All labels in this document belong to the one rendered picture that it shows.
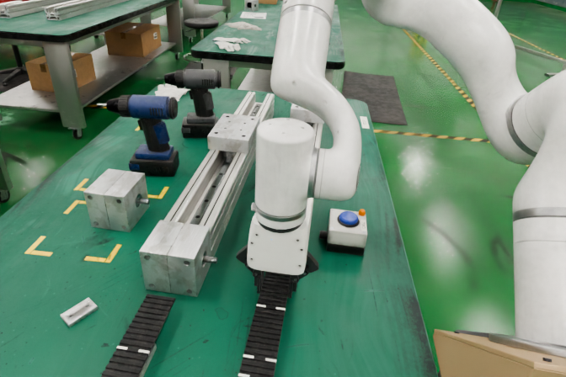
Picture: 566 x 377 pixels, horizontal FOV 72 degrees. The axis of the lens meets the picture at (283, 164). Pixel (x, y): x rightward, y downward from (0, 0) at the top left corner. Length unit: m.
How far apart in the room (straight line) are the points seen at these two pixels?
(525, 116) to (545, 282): 0.26
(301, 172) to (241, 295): 0.31
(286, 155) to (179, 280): 0.34
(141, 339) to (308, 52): 0.51
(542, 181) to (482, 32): 0.26
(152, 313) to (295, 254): 0.26
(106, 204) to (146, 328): 0.32
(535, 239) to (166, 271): 0.60
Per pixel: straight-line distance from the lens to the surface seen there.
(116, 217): 0.92
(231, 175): 0.93
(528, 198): 0.71
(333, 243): 0.85
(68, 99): 3.12
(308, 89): 0.60
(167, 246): 0.73
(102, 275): 0.85
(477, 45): 0.75
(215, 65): 2.49
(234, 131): 1.06
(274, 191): 0.57
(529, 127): 0.75
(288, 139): 0.53
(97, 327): 0.77
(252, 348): 0.66
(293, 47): 0.63
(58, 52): 3.03
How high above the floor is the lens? 1.35
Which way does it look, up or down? 30 degrees down
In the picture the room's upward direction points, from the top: 4 degrees clockwise
